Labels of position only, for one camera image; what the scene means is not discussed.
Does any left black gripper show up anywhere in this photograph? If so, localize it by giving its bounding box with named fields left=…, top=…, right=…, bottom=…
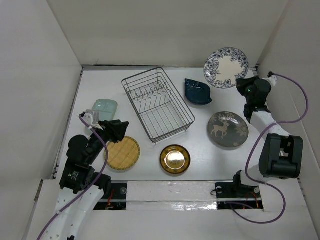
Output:
left=86, top=118, right=128, bottom=164

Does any round bamboo woven plate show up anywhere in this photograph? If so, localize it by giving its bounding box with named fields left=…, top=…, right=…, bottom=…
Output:
left=106, top=136, right=141, bottom=171

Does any blue floral round plate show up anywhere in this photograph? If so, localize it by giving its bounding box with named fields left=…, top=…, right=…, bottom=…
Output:
left=203, top=47, right=249, bottom=89

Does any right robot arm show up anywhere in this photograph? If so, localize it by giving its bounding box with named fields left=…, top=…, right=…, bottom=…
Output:
left=231, top=72, right=304, bottom=197

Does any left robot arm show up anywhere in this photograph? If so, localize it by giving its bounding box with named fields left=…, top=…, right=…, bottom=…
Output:
left=43, top=120, right=129, bottom=240

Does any dark blue leaf dish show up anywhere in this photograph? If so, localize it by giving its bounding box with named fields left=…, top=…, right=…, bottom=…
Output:
left=184, top=78, right=213, bottom=106

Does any light green rectangular plate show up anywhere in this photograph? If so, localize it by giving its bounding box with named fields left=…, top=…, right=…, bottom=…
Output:
left=91, top=99, right=118, bottom=121

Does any grey deer plate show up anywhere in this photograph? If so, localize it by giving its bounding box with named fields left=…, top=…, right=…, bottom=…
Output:
left=207, top=111, right=249, bottom=148

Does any gold and black plate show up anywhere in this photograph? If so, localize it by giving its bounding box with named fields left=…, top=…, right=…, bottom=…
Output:
left=159, top=144, right=191, bottom=175

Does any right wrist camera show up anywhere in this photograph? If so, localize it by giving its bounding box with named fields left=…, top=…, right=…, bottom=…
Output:
left=267, top=71, right=278, bottom=87

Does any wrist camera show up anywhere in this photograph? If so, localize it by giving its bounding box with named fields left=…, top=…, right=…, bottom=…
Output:
left=267, top=71, right=278, bottom=87
left=82, top=109, right=99, bottom=127

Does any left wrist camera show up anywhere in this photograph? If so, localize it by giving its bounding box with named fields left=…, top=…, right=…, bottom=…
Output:
left=82, top=109, right=99, bottom=127

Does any grey wire dish rack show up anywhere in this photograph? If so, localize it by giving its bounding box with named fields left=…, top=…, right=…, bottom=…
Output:
left=121, top=67, right=196, bottom=144

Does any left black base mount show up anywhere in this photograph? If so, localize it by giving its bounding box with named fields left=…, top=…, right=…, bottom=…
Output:
left=94, top=181, right=128, bottom=211

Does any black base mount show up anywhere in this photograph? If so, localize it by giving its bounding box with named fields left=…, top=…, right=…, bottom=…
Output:
left=94, top=181, right=128, bottom=211
left=210, top=181, right=264, bottom=210

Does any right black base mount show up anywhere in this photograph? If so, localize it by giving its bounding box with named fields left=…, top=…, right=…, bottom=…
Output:
left=210, top=181, right=264, bottom=210

